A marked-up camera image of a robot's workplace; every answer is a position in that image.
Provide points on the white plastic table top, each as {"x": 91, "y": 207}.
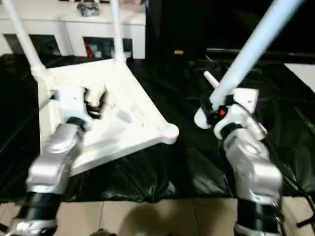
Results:
{"x": 123, "y": 110}

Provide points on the white plastic table leg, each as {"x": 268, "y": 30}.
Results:
{"x": 117, "y": 29}
{"x": 24, "y": 41}
{"x": 246, "y": 54}
{"x": 210, "y": 78}

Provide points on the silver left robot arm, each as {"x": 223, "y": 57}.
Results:
{"x": 49, "y": 159}

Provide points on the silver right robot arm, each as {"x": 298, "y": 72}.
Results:
{"x": 251, "y": 159}

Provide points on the small tan label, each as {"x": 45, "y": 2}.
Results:
{"x": 179, "y": 52}

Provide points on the long black bar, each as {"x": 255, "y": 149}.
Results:
{"x": 270, "y": 52}

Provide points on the black glossy mat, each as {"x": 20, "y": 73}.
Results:
{"x": 160, "y": 172}

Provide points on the white cabinet with glass doors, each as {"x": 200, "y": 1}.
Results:
{"x": 73, "y": 24}

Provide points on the white flat board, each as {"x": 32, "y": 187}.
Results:
{"x": 302, "y": 73}

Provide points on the dark robot foot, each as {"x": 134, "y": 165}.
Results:
{"x": 102, "y": 233}

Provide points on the black tripod leg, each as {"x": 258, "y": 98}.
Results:
{"x": 305, "y": 222}

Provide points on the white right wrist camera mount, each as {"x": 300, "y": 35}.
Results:
{"x": 243, "y": 103}

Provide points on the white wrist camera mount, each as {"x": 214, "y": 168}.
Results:
{"x": 243, "y": 103}
{"x": 71, "y": 98}

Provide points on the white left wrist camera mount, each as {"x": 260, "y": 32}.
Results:
{"x": 71, "y": 98}

